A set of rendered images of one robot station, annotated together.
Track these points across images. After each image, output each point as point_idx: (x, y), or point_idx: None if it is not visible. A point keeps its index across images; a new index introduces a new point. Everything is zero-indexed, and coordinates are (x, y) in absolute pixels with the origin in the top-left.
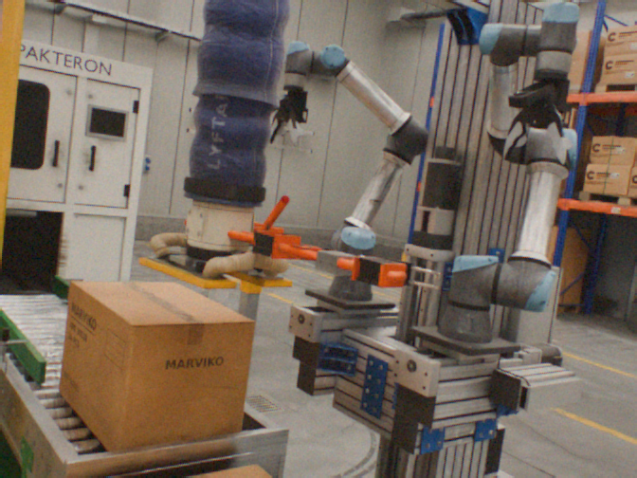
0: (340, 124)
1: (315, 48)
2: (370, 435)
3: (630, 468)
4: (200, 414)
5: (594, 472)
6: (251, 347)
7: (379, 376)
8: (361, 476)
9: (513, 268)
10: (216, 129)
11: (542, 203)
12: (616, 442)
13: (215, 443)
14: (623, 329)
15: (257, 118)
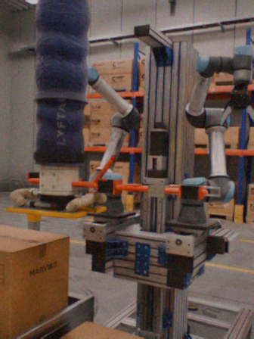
0: None
1: None
2: (85, 293)
3: (209, 276)
4: (48, 300)
5: (196, 282)
6: (69, 252)
7: (145, 253)
8: (94, 316)
9: (215, 182)
10: (60, 119)
11: (220, 147)
12: None
13: (63, 315)
14: None
15: (81, 111)
